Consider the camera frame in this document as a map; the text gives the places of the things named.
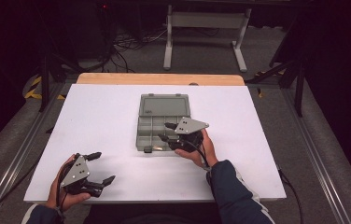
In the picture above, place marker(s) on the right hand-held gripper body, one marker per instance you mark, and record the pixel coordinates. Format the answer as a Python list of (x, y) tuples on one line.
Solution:
[(190, 126)]

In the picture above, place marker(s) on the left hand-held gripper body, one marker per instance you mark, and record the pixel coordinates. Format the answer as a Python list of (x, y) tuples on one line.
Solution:
[(77, 174)]

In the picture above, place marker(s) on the grey plastic compartment box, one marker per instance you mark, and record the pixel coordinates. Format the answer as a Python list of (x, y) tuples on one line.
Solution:
[(158, 107)]

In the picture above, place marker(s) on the person's left hand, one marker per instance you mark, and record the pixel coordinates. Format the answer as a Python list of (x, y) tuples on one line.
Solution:
[(55, 193)]

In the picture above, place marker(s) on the person's right hand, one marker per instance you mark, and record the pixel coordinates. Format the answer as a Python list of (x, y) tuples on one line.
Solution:
[(206, 152)]

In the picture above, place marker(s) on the white board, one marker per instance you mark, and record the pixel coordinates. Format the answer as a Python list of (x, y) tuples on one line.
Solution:
[(108, 124)]

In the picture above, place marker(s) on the wooden table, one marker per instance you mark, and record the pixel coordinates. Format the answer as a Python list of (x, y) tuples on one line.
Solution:
[(151, 79)]

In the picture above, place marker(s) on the person's dark torso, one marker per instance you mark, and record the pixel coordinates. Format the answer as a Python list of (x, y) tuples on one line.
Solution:
[(151, 214)]

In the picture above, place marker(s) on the black metal stand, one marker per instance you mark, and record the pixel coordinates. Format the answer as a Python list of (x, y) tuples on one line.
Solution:
[(298, 90), (44, 84)]

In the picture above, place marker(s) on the yellow black floor tape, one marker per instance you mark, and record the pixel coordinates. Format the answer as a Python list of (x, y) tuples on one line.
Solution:
[(33, 91)]

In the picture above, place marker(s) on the aluminium rail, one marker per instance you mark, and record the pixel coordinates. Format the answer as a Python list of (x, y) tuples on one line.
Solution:
[(313, 155), (18, 155)]

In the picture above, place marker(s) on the white metal desk frame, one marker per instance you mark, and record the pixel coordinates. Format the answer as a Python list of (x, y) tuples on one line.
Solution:
[(207, 20)]

